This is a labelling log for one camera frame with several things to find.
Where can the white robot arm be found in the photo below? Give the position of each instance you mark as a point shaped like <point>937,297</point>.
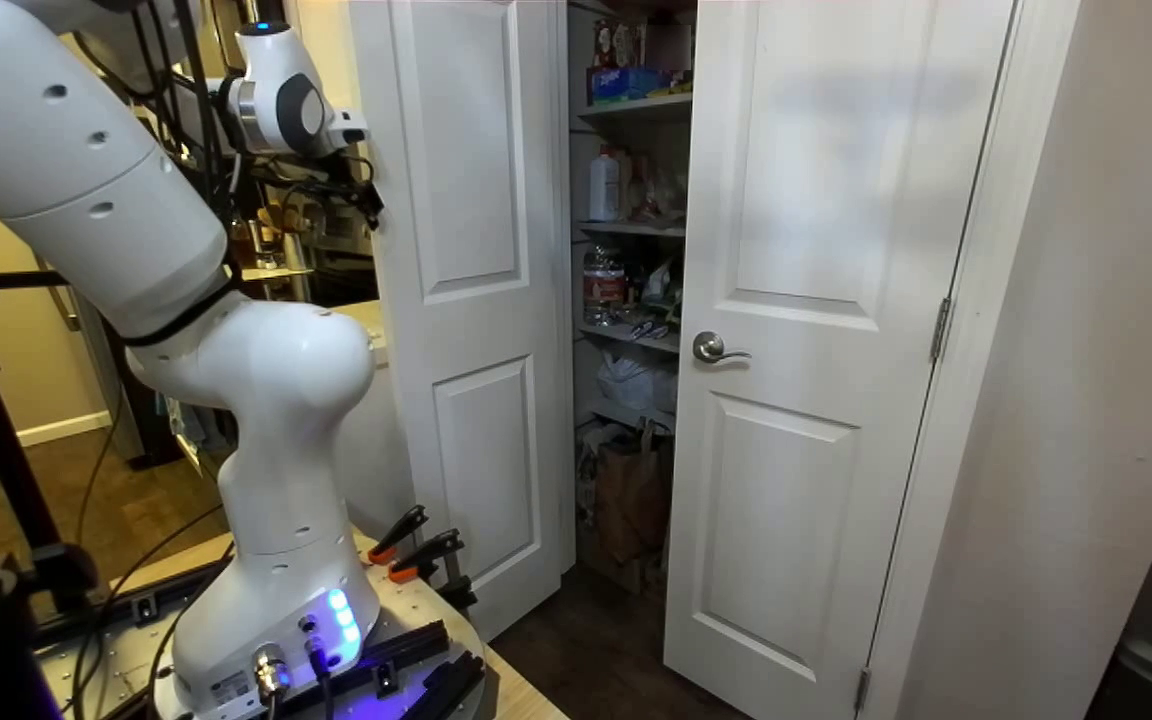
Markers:
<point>98,196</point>

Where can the white pantry door with hinges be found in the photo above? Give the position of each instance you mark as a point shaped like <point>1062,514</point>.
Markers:
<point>830,169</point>

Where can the brown paper bag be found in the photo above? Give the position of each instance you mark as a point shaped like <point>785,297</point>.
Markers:
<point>630,506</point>

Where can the white jug on shelf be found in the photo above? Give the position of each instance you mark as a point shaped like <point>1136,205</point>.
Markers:
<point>609,185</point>

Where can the black orange clamp upper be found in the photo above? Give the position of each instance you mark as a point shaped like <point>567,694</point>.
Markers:
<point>398,534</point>

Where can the blue box on shelf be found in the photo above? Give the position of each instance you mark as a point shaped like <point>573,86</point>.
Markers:
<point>632,82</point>

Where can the black tripod stand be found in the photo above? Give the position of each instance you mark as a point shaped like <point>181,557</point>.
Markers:
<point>56,567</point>

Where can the metal lever door handle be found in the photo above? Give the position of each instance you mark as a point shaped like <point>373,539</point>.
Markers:
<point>712,352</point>

